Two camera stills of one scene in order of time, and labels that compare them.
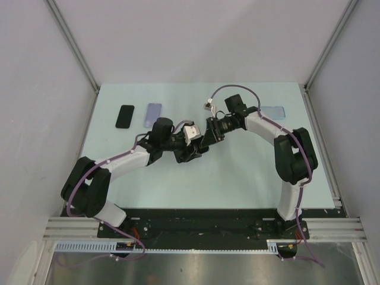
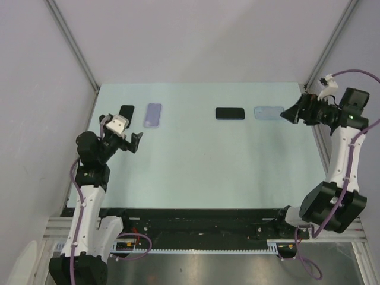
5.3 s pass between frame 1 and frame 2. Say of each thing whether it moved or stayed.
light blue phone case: stayed
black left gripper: moved
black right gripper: moved
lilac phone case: stayed
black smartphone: stayed
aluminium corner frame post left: stayed
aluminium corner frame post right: stayed
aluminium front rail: stayed
